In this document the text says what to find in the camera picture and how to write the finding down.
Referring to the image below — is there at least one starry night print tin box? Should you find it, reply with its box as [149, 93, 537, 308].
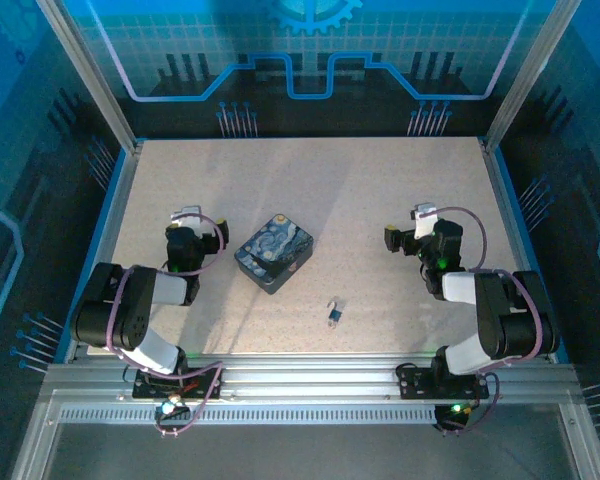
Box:
[233, 213, 316, 296]

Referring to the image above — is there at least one green lit connector board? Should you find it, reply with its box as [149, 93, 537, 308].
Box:
[154, 396, 190, 420]
[435, 401, 479, 427]

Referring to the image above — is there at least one aluminium table side rail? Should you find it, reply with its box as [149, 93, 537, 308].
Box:
[62, 139, 144, 364]
[479, 138, 556, 361]

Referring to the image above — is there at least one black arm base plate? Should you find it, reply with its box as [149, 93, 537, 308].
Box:
[132, 366, 225, 401]
[395, 362, 490, 402]

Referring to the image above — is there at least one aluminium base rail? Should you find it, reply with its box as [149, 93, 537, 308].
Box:
[42, 351, 584, 429]

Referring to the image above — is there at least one aluminium frame post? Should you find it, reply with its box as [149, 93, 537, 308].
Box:
[33, 0, 145, 152]
[483, 0, 585, 152]

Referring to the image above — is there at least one slotted grey cable duct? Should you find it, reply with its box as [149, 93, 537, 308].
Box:
[58, 406, 440, 427]

